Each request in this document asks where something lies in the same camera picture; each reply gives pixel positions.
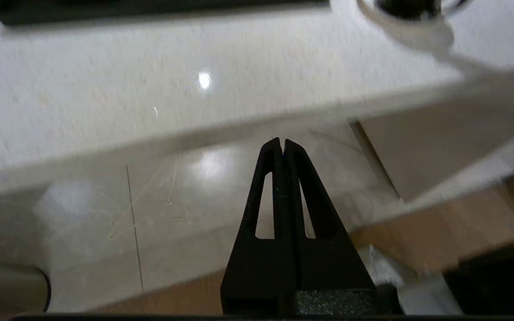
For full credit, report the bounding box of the white wire clothes hanger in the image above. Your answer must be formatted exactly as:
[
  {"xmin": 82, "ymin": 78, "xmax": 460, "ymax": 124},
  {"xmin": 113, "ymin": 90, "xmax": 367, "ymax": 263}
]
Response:
[{"xmin": 108, "ymin": 156, "xmax": 191, "ymax": 241}]

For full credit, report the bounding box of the white round saucer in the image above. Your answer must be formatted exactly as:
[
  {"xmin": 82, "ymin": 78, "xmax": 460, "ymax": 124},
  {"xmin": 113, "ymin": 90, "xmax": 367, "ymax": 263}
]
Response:
[{"xmin": 357, "ymin": 0, "xmax": 472, "ymax": 53}]

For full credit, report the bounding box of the black mug white inside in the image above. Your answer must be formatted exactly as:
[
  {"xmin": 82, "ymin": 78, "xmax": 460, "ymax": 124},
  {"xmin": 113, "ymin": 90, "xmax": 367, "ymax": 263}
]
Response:
[{"xmin": 375, "ymin": 0, "xmax": 443, "ymax": 21}]

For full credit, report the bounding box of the grey metal cylinder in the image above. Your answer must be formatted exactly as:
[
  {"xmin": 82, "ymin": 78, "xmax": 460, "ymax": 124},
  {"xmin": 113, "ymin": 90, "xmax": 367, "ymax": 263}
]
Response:
[{"xmin": 0, "ymin": 261, "xmax": 51, "ymax": 313}]

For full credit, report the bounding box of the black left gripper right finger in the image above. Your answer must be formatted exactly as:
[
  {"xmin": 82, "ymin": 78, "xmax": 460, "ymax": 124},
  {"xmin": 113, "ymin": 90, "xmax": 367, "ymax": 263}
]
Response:
[{"xmin": 284, "ymin": 139, "xmax": 377, "ymax": 292}]

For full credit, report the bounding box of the black serving tray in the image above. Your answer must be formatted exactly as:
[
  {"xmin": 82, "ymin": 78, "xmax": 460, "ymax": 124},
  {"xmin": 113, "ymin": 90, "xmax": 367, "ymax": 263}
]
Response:
[{"xmin": 0, "ymin": 0, "xmax": 331, "ymax": 26}]

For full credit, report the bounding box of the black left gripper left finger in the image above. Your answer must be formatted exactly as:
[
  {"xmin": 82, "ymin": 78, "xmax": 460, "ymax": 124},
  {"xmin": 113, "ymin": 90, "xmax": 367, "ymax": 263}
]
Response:
[{"xmin": 220, "ymin": 137, "xmax": 296, "ymax": 315}]

